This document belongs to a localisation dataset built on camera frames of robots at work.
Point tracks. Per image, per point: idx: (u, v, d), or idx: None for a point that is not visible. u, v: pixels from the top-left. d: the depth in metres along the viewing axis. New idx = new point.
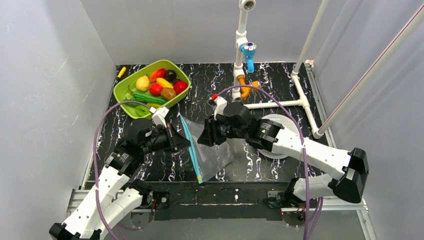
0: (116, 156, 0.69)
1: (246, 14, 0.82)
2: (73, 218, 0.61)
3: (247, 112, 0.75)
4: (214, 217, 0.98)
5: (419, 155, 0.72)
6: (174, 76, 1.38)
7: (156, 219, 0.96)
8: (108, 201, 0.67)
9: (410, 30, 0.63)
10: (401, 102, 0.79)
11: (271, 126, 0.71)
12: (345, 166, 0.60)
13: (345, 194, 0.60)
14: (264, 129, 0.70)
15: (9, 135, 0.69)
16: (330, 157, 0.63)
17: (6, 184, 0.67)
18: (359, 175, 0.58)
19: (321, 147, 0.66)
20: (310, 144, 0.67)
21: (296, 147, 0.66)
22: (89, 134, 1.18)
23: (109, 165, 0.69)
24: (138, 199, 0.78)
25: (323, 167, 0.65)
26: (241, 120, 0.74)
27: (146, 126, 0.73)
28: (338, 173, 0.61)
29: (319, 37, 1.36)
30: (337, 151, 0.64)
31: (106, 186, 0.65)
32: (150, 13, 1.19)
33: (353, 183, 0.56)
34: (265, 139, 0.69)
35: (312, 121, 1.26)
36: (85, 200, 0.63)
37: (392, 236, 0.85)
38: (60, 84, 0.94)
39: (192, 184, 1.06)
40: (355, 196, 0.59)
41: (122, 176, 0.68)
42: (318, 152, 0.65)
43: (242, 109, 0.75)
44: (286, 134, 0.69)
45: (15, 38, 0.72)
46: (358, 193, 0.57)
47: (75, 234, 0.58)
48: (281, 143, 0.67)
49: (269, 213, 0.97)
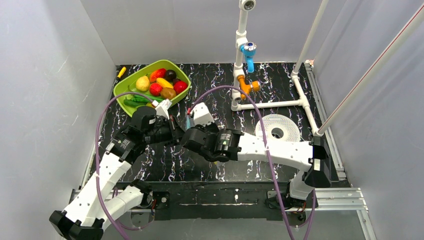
0: (118, 142, 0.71)
1: (246, 14, 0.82)
2: (73, 206, 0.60)
3: (199, 131, 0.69)
4: (214, 217, 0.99)
5: (419, 155, 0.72)
6: (174, 76, 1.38)
7: (156, 219, 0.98)
8: (109, 189, 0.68)
9: (411, 30, 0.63)
10: (401, 103, 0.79)
11: (231, 134, 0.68)
12: (309, 158, 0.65)
13: (316, 182, 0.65)
14: (224, 141, 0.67)
15: (10, 134, 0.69)
16: (294, 152, 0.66)
17: (6, 183, 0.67)
18: (324, 162, 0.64)
19: (284, 145, 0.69)
20: (274, 143, 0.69)
21: (260, 151, 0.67)
22: (89, 134, 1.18)
23: (110, 152, 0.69)
24: (140, 195, 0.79)
25: (291, 163, 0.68)
26: (195, 143, 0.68)
27: (151, 114, 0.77)
28: (306, 165, 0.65)
29: (319, 37, 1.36)
30: (299, 144, 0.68)
31: (107, 173, 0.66)
32: (151, 14, 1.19)
33: (323, 173, 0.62)
34: (229, 150, 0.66)
35: (312, 121, 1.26)
36: (86, 188, 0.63)
37: (393, 235, 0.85)
38: (59, 84, 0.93)
39: (192, 184, 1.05)
40: (325, 181, 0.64)
41: (124, 163, 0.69)
42: (281, 151, 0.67)
43: (192, 131, 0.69)
44: (248, 140, 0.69)
45: (15, 38, 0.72)
46: (327, 179, 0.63)
47: (76, 221, 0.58)
48: (246, 151, 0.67)
49: (269, 213, 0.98)
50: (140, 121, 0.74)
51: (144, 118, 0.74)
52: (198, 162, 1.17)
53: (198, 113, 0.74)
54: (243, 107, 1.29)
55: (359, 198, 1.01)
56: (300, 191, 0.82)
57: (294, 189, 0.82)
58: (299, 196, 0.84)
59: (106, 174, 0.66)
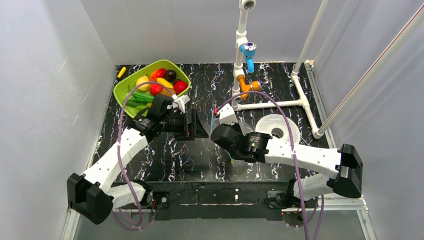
0: (139, 121, 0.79)
1: (246, 14, 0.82)
2: (93, 170, 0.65)
3: (231, 130, 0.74)
4: (213, 217, 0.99)
5: (420, 155, 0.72)
6: (174, 76, 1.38)
7: (156, 219, 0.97)
8: (125, 161, 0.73)
9: (411, 30, 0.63)
10: (401, 103, 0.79)
11: (260, 137, 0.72)
12: (337, 165, 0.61)
13: (344, 191, 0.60)
14: (254, 142, 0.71)
15: (9, 135, 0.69)
16: (322, 158, 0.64)
17: (6, 183, 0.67)
18: (353, 172, 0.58)
19: (312, 150, 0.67)
20: (302, 149, 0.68)
21: (287, 155, 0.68)
22: (89, 134, 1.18)
23: (130, 127, 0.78)
24: (144, 189, 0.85)
25: (318, 169, 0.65)
26: (227, 141, 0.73)
27: (169, 100, 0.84)
28: (333, 172, 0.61)
29: (320, 37, 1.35)
30: (329, 151, 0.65)
31: (128, 144, 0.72)
32: (151, 14, 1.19)
33: (351, 181, 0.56)
34: (257, 152, 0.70)
35: (312, 121, 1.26)
36: (106, 155, 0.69)
37: (393, 235, 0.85)
38: (59, 84, 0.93)
39: (192, 184, 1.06)
40: (353, 190, 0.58)
41: (143, 138, 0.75)
42: (309, 156, 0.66)
43: (225, 129, 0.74)
44: (276, 143, 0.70)
45: (15, 38, 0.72)
46: (356, 189, 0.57)
47: (95, 183, 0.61)
48: (272, 153, 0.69)
49: (269, 213, 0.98)
50: (160, 105, 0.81)
51: (163, 102, 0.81)
52: (198, 162, 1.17)
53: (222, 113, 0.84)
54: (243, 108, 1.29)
55: (359, 198, 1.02)
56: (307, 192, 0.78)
57: (303, 191, 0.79)
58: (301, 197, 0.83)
59: (127, 144, 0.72)
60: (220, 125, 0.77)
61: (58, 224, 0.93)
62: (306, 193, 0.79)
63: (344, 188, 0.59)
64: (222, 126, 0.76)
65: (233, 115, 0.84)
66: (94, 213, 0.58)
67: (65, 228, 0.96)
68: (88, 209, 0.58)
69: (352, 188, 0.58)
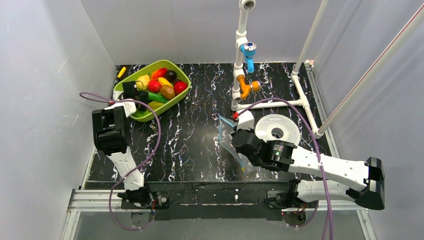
0: None
1: (246, 14, 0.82)
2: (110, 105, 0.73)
3: (255, 138, 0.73)
4: (213, 217, 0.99)
5: (420, 155, 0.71)
6: (174, 76, 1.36)
7: (156, 219, 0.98)
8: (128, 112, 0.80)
9: (411, 30, 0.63)
10: (400, 103, 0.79)
11: (284, 146, 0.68)
12: (365, 178, 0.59)
13: (368, 203, 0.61)
14: (277, 151, 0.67)
15: (9, 135, 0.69)
16: (349, 171, 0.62)
17: (6, 183, 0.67)
18: (381, 185, 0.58)
19: (337, 162, 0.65)
20: (328, 160, 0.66)
21: (313, 166, 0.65)
22: (89, 134, 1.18)
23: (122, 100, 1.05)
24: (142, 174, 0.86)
25: (344, 182, 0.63)
26: (251, 147, 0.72)
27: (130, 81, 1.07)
28: (360, 186, 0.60)
29: (320, 37, 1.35)
30: (355, 164, 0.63)
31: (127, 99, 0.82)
32: (151, 14, 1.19)
33: (379, 195, 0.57)
34: (281, 161, 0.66)
35: (312, 121, 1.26)
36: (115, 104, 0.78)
37: (394, 236, 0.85)
38: (60, 84, 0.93)
39: (191, 184, 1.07)
40: (379, 204, 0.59)
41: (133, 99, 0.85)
42: (336, 167, 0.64)
43: (249, 137, 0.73)
44: (301, 154, 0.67)
45: (15, 37, 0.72)
46: (382, 202, 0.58)
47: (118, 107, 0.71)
48: (298, 164, 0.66)
49: (269, 213, 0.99)
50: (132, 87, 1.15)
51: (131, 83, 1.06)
52: (198, 162, 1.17)
53: (242, 118, 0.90)
54: (243, 107, 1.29)
55: None
56: (315, 195, 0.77)
57: (311, 194, 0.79)
58: (307, 199, 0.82)
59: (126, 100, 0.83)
60: (244, 131, 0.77)
61: (58, 224, 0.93)
62: (312, 196, 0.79)
63: (371, 201, 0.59)
64: (246, 133, 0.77)
65: (252, 120, 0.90)
66: (123, 127, 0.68)
67: (65, 228, 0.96)
68: (117, 126, 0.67)
69: (379, 202, 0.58)
